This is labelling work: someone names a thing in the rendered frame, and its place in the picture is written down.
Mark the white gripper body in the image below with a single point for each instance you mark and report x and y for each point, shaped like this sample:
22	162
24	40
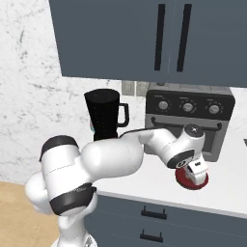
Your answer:
198	177

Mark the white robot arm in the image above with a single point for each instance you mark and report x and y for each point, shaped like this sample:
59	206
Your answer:
96	159

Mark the red round blender lid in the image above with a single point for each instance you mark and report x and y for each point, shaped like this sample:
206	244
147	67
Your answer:
183	180

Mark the black blender jar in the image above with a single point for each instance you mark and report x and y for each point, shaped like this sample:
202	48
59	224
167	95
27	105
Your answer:
103	112

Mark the grey-blue drawer front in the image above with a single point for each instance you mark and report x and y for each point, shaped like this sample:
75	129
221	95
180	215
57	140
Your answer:
115	236
199	218

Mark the grey toaster oven knob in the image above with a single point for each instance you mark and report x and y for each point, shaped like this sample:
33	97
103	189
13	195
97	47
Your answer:
187	106
214	109
163	104

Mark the grey toaster oven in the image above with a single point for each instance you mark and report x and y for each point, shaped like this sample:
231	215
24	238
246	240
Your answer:
193	96

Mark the grey-blue wall cupboard door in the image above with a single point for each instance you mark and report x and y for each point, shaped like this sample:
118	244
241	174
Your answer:
106	38
218	41

